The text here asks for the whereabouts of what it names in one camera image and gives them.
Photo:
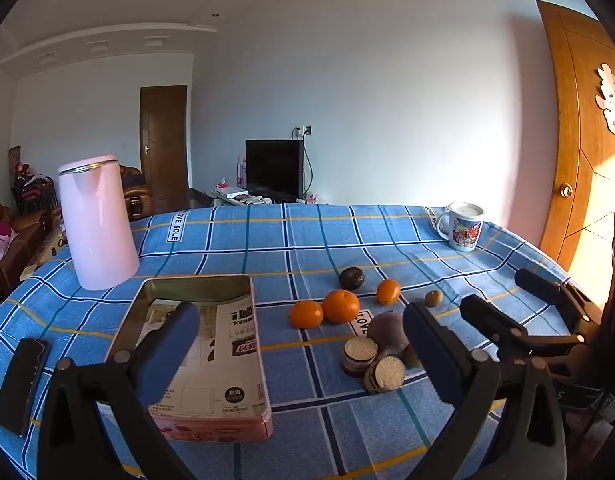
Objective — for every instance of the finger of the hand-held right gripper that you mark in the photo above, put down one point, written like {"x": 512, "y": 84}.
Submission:
{"x": 492, "y": 325}
{"x": 542, "y": 287}

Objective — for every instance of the brass door knob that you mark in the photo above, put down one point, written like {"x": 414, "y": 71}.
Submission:
{"x": 566, "y": 190}

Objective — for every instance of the rectangular metal tin box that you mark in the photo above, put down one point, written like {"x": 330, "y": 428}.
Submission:
{"x": 227, "y": 360}

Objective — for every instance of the pink electric kettle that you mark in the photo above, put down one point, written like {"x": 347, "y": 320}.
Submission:
{"x": 99, "y": 225}

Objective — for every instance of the stacked red chairs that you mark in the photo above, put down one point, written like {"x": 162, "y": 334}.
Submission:
{"x": 32, "y": 185}

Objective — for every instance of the cut purple yam piece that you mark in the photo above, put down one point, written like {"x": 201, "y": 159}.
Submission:
{"x": 360, "y": 355}
{"x": 385, "y": 375}

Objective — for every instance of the dark brown room door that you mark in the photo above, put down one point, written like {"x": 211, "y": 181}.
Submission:
{"x": 165, "y": 145}

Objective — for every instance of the white printed mug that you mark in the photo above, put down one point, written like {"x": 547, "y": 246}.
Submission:
{"x": 465, "y": 230}

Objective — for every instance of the purple round fruit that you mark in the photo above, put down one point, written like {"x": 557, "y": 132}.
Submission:
{"x": 387, "y": 332}

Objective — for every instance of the low television stand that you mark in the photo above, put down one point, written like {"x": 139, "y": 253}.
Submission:
{"x": 237, "y": 197}

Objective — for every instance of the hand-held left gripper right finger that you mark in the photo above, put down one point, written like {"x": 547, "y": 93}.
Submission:
{"x": 432, "y": 355}

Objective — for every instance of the orange wooden door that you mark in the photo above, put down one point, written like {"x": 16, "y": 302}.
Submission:
{"x": 577, "y": 135}

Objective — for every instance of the brown leather armchair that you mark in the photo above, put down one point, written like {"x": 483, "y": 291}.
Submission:
{"x": 137, "y": 190}

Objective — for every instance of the blue plaid tablecloth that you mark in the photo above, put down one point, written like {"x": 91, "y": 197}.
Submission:
{"x": 297, "y": 245}

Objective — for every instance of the black television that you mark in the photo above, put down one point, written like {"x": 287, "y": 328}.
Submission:
{"x": 273, "y": 167}

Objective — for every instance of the black smartphone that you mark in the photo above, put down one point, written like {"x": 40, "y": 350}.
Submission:
{"x": 22, "y": 385}

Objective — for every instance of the white wall outlet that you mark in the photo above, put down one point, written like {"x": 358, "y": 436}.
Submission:
{"x": 302, "y": 131}

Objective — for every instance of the orange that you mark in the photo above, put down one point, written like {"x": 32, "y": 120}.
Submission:
{"x": 341, "y": 306}
{"x": 306, "y": 314}
{"x": 388, "y": 292}

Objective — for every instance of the dark passion fruit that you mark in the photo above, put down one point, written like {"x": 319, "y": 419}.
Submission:
{"x": 352, "y": 278}

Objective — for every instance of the brown leather sofa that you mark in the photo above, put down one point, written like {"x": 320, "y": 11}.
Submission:
{"x": 24, "y": 232}

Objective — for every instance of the pink paper bag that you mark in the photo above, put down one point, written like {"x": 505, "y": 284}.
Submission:
{"x": 241, "y": 172}

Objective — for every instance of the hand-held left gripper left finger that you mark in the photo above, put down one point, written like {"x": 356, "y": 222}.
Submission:
{"x": 168, "y": 352}

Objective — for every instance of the low wooden coffee table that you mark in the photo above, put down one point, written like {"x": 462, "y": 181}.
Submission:
{"x": 47, "y": 252}

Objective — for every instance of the white paper door decoration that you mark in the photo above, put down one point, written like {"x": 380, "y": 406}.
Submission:
{"x": 612, "y": 95}

